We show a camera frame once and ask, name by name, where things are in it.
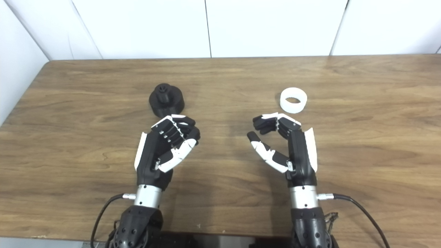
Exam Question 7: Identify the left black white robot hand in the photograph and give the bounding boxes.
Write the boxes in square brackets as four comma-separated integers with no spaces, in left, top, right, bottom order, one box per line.
[134,115,201,191]

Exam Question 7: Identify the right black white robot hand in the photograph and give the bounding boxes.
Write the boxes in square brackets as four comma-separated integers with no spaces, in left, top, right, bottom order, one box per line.
[247,112,318,188]

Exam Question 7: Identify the white plastic ring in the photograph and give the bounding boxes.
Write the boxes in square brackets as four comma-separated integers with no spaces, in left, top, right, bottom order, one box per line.
[280,87,308,114]

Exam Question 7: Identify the round black plastic part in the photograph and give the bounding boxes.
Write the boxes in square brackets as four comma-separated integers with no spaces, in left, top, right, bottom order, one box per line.
[149,83,185,117]

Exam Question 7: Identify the black robot torso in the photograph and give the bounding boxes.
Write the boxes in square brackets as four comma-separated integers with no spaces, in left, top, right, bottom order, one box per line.
[152,231,293,248]

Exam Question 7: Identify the thin right arm wires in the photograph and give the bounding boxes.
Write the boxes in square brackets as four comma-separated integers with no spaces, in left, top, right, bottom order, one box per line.
[324,212,339,235]

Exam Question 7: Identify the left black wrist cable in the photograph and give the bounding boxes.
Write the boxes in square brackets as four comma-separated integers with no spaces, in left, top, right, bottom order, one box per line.
[90,194,136,248]

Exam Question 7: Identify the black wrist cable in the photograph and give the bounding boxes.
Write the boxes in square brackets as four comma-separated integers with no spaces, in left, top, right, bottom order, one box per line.
[317,193,390,248]
[90,194,136,248]

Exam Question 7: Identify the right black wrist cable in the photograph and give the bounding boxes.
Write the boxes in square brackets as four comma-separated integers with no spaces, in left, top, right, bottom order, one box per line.
[317,193,390,248]

